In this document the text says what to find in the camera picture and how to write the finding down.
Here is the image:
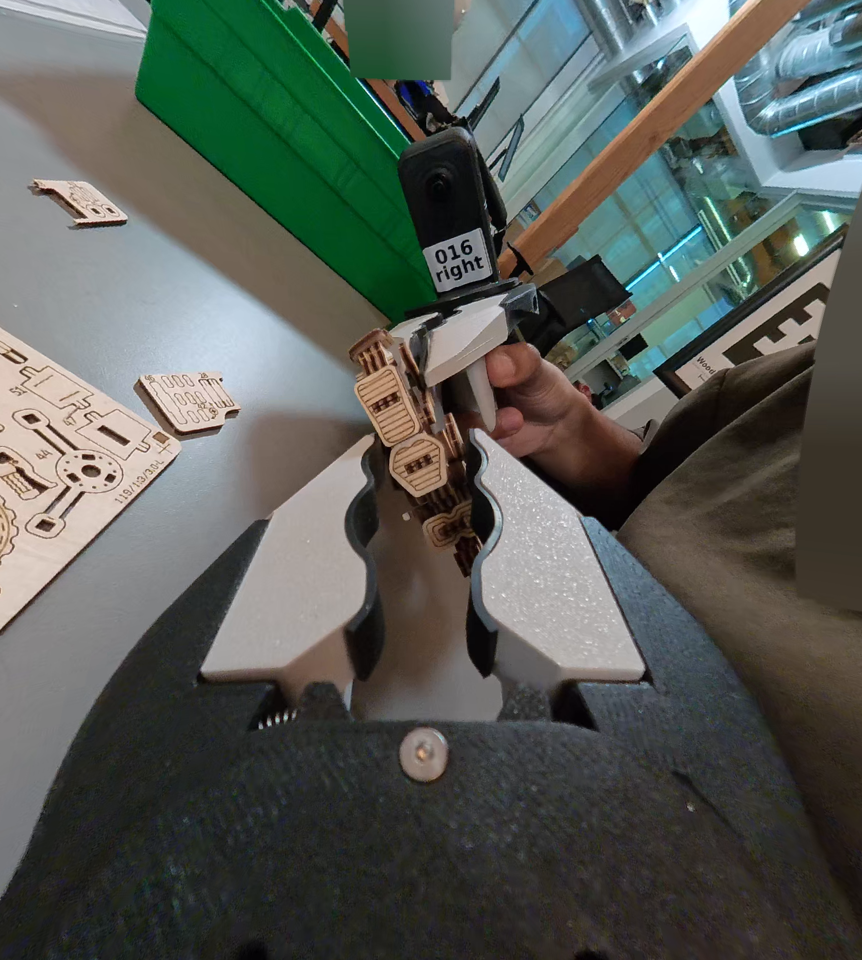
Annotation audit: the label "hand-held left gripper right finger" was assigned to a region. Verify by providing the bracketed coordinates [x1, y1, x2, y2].
[464, 429, 647, 684]

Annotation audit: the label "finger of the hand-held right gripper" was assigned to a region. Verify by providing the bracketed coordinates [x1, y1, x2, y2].
[423, 298, 512, 385]
[388, 317, 447, 438]

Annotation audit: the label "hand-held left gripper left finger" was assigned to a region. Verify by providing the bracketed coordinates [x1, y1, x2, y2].
[200, 431, 387, 684]

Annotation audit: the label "assembled wooden model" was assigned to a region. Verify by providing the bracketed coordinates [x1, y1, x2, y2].
[348, 328, 493, 579]

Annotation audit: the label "person's right forearm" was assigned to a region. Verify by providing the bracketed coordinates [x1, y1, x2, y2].
[551, 345, 814, 535]

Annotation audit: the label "grey desk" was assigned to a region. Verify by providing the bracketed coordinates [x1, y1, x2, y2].
[0, 0, 432, 946]

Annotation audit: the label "person's right hand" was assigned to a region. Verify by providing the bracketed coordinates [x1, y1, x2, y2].
[485, 342, 642, 485]

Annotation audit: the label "black monitor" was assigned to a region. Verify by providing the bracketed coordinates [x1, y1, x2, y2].
[539, 255, 633, 329]

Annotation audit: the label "wooden beam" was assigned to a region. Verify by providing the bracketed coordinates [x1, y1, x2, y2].
[497, 0, 810, 280]

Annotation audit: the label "wooden puzzle sheet large gears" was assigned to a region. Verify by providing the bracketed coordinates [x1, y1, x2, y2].
[0, 296, 182, 674]

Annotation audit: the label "small wooden tread sheet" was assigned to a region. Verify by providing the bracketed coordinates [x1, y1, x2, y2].
[136, 371, 242, 440]

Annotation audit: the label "framed black white sign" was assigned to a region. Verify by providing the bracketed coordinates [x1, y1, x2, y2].
[654, 225, 849, 400]

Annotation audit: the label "green plastic box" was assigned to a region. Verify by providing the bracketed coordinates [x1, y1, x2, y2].
[134, 0, 432, 320]

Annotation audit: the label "small notched wooden sheet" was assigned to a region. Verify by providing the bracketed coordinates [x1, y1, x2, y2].
[29, 178, 129, 228]

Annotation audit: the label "instruction booklet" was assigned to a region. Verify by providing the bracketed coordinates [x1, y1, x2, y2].
[0, 0, 150, 40]

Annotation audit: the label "silver ventilation duct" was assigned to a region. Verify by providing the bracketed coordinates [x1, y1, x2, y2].
[731, 0, 862, 140]
[577, 0, 630, 57]

